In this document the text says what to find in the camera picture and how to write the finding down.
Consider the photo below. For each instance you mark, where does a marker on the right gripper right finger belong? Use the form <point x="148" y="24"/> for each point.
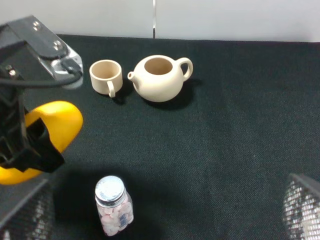
<point x="301" y="208"/>

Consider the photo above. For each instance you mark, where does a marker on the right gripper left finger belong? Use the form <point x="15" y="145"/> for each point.
<point x="27" y="210"/>

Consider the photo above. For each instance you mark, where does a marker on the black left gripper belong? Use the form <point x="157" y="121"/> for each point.
<point x="22" y="147"/>

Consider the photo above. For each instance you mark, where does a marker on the yellow mango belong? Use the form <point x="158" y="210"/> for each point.
<point x="63" y="120"/>

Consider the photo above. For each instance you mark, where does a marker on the candy jar with silver lid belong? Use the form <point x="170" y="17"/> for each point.
<point x="114" y="205"/>

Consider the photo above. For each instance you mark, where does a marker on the black table cloth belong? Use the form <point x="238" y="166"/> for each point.
<point x="212" y="163"/>

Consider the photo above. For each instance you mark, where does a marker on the beige cup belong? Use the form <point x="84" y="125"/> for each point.
<point x="106" y="77"/>

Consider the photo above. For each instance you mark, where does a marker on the beige teapot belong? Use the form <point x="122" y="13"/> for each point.
<point x="159" y="78"/>

